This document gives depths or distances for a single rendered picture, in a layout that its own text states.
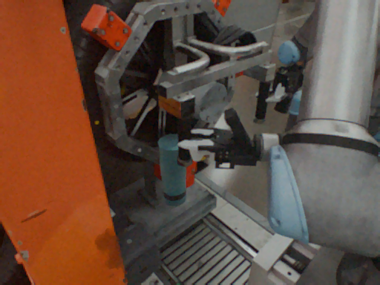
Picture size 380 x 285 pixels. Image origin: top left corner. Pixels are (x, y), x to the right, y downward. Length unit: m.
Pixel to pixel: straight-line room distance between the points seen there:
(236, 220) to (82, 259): 1.05
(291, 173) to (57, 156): 0.33
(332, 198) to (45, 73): 0.38
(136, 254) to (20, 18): 0.82
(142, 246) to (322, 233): 0.77
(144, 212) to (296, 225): 1.09
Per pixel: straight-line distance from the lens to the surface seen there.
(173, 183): 0.98
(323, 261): 0.56
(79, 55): 0.88
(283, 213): 0.36
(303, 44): 1.03
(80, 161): 0.50
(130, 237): 1.09
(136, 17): 0.88
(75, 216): 0.56
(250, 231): 1.53
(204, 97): 0.86
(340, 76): 0.41
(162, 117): 1.13
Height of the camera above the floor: 1.25
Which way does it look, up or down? 34 degrees down
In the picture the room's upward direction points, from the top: straight up
